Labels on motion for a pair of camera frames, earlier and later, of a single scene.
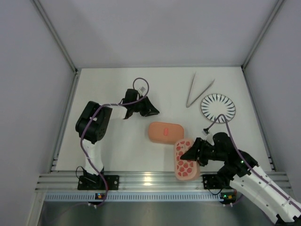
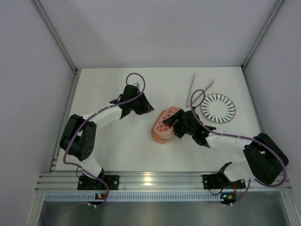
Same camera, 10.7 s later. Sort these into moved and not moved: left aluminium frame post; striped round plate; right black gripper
Moved: right black gripper
Not moved: left aluminium frame post; striped round plate
